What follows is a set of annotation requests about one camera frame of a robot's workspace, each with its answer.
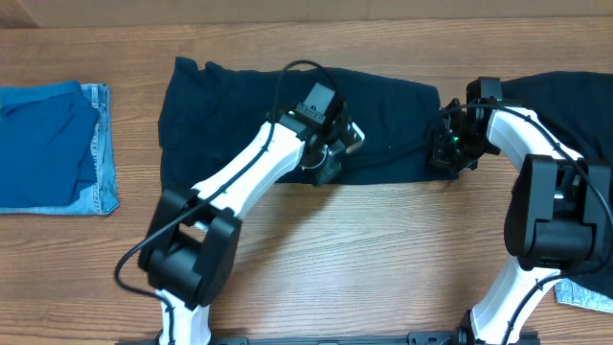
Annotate dark navy t-shirt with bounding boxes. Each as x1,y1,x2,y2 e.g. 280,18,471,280
158,57,452,189

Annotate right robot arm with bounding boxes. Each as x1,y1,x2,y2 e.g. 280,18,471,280
422,77,612,344

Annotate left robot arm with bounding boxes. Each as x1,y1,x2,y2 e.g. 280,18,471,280
138,83,363,344

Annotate dark navy garment pile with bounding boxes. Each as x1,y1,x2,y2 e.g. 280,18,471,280
500,71,613,298

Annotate light denim garment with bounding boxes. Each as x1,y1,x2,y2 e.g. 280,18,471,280
554,279,613,313

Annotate folded light blue jeans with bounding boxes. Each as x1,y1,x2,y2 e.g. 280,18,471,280
1,80,119,216

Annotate folded blue t-shirt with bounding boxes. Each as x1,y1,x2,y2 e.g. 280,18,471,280
1,80,99,208

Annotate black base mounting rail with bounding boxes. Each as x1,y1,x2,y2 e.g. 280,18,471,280
114,330,541,345

